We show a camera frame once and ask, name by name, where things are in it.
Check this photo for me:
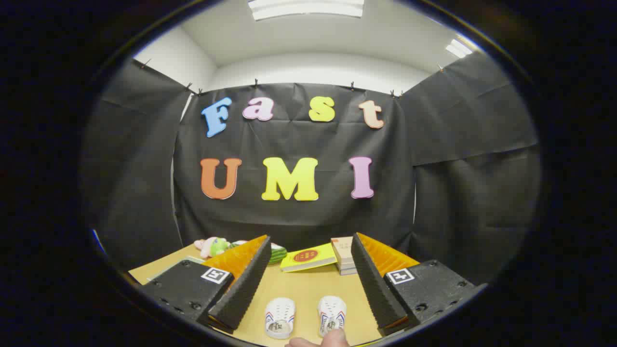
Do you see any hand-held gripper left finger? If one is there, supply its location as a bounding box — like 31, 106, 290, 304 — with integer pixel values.
140, 235, 272, 334

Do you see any small ceiling light panel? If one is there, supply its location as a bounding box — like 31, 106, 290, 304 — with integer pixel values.
445, 39, 474, 59

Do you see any long ceiling light panel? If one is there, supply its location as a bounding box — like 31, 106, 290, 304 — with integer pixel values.
248, 0, 365, 21

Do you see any watermelon slice plush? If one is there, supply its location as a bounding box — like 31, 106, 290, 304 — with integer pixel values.
229, 240, 288, 265

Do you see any white canvas shoe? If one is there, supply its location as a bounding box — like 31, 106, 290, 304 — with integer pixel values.
318, 295, 347, 337
264, 297, 296, 340

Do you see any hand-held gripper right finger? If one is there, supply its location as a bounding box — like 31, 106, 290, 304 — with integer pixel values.
350, 232, 475, 337

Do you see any pink green plush toy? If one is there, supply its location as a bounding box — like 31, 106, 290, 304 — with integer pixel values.
194, 237, 232, 259

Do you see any tan cover book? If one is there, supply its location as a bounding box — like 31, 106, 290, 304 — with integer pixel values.
331, 236, 357, 270

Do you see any yellow book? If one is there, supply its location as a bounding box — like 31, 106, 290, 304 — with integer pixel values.
280, 242, 338, 273

